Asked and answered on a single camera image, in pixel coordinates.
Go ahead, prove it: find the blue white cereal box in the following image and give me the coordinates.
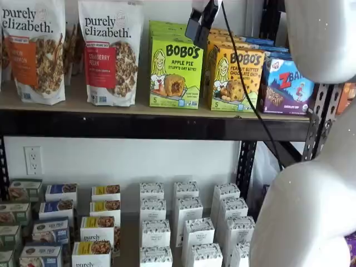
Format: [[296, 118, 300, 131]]
[[44, 183, 78, 207], [31, 217, 70, 246], [38, 199, 75, 224], [19, 244, 63, 267]]

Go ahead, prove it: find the blue Zbar snack box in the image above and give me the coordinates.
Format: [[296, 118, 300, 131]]
[[240, 35, 276, 47], [250, 46, 291, 60], [256, 55, 315, 115]]

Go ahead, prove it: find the black cable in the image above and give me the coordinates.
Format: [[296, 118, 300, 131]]
[[220, 0, 285, 171]]

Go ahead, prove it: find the green white cereal box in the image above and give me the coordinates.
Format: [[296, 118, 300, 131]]
[[0, 202, 32, 226], [8, 178, 43, 203], [0, 248, 16, 267], [0, 224, 23, 249]]

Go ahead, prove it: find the white granola bag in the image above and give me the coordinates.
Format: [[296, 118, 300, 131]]
[[62, 22, 85, 86], [0, 26, 13, 93]]

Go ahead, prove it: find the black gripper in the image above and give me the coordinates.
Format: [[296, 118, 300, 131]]
[[185, 0, 221, 48]]

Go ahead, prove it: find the yellow Bobo's peanut butter box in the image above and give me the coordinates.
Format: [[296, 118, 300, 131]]
[[207, 34, 243, 48], [206, 43, 266, 113], [208, 27, 234, 37]]

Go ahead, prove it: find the white wall outlet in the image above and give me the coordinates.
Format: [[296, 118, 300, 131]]
[[23, 146, 43, 177]]

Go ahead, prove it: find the yellow white granola box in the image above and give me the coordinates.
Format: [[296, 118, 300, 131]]
[[71, 240, 112, 267], [89, 200, 122, 224], [80, 216, 122, 258], [91, 184, 121, 202]]

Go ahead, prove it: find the black metal shelf rack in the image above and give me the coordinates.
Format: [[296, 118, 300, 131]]
[[0, 0, 346, 212]]

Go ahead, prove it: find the red label granola bag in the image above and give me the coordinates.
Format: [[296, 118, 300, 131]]
[[77, 0, 144, 108]]

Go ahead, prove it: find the white floral print box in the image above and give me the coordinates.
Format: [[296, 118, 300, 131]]
[[190, 243, 224, 267], [173, 181, 200, 200], [230, 241, 251, 267], [213, 183, 241, 221], [175, 196, 204, 249], [139, 245, 174, 267], [224, 216, 256, 267], [139, 182, 165, 201], [141, 219, 171, 248], [139, 197, 167, 223], [181, 217, 215, 267], [217, 197, 249, 238]]

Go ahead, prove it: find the orange label granola bag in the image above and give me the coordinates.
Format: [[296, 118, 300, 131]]
[[0, 0, 67, 106]]

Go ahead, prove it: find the orange box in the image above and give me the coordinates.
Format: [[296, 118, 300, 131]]
[[334, 81, 356, 116]]

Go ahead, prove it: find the green Bobo's apple pie box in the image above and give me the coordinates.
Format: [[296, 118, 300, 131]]
[[149, 37, 205, 108], [150, 27, 194, 40], [148, 19, 190, 31]]

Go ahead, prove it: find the brown wooden shelf board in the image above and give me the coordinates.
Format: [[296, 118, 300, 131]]
[[120, 210, 142, 267], [0, 71, 311, 122]]

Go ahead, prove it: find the purple package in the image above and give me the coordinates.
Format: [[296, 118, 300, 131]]
[[343, 231, 356, 267]]

